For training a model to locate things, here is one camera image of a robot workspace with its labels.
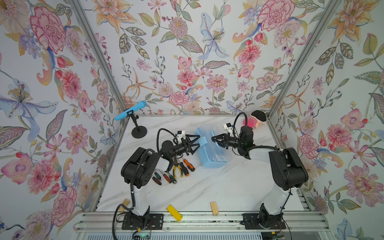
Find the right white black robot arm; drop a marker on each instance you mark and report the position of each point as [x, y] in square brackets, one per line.
[287, 168]

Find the yellow handled pliers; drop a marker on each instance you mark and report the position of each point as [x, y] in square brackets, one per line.
[177, 171]

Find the dark red handled screwdriver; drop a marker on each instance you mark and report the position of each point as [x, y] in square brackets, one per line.
[157, 181]

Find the orange handled screwdriver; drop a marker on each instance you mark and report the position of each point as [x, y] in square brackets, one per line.
[189, 165]

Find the black orange screwdriver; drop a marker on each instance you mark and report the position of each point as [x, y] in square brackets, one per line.
[184, 169]

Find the pink plush toy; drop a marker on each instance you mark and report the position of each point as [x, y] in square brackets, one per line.
[255, 119]

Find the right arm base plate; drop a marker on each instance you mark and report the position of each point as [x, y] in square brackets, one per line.
[253, 221]

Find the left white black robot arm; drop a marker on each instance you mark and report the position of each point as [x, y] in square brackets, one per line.
[143, 163]

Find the yellow utility knife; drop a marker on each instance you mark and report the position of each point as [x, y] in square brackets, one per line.
[176, 214]

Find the black ratchet wrench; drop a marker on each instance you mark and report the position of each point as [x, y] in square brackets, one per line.
[171, 177]

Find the aluminium front rail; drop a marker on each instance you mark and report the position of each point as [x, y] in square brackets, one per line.
[296, 221]

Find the blue microphone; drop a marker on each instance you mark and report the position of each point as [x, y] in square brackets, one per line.
[126, 113]

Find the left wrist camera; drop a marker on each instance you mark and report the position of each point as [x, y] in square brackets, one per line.
[180, 135]

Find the black microphone stand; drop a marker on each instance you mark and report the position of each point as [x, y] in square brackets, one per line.
[138, 131]

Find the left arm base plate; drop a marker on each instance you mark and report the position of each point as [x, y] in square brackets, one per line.
[149, 221]

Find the blue plastic tool box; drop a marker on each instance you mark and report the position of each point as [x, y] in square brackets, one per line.
[212, 156]

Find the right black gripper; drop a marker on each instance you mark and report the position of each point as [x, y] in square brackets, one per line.
[226, 141]

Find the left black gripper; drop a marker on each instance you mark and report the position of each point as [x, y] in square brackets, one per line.
[184, 147]

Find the small wooden block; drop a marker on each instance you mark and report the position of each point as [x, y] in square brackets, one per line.
[125, 203]

